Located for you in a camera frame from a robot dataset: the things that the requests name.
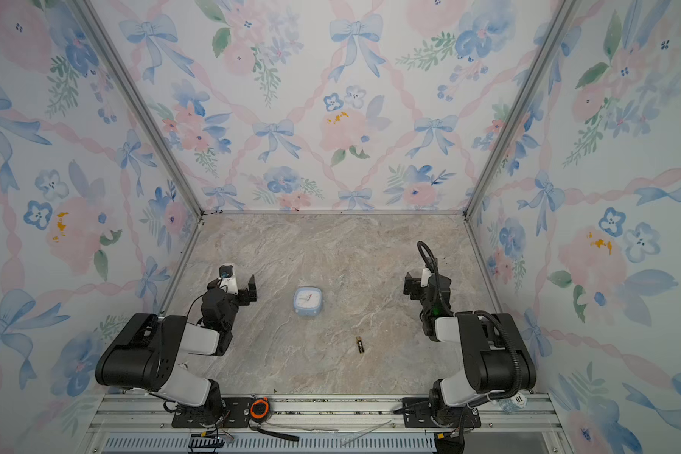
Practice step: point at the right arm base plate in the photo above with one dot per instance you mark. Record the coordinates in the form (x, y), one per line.
(421, 413)

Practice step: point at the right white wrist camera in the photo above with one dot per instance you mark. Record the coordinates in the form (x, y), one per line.
(426, 275)

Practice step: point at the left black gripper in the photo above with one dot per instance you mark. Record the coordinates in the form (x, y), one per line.
(243, 294)

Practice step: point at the aluminium front rail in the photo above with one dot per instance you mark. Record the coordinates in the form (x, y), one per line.
(135, 412)

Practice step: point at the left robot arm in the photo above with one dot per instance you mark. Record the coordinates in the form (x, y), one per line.
(144, 353)

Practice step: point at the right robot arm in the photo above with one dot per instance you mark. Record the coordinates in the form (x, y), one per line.
(496, 363)

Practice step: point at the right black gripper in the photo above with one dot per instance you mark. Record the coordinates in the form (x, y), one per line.
(415, 284)

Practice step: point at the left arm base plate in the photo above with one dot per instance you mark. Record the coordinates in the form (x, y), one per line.
(227, 413)

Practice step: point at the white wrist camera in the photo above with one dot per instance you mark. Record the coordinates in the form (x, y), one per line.
(227, 279)
(426, 275)

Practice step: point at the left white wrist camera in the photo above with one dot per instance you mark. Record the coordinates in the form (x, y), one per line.
(227, 279)

